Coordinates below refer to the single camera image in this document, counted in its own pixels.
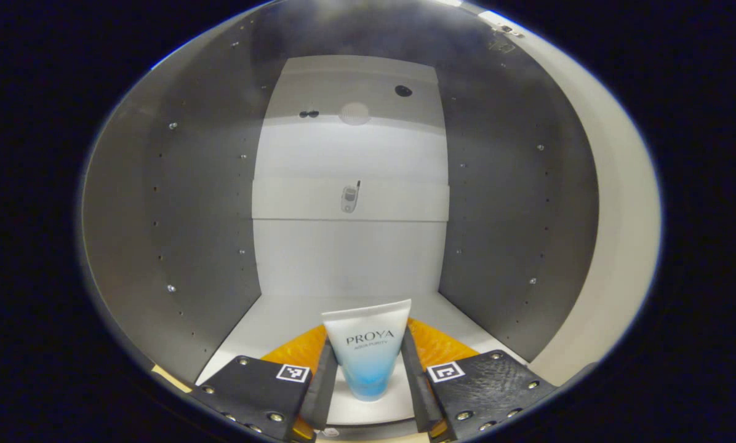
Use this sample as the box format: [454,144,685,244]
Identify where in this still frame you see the white and blue tube bottle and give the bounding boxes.
[322,299,412,402]

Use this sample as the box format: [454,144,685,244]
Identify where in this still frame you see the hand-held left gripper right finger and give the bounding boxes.
[401,318,558,441]

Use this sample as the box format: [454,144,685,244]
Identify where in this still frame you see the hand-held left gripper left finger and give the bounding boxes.
[190,324,339,442]

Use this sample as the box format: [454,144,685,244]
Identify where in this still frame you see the dark grey cabinet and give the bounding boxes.
[80,0,602,431]

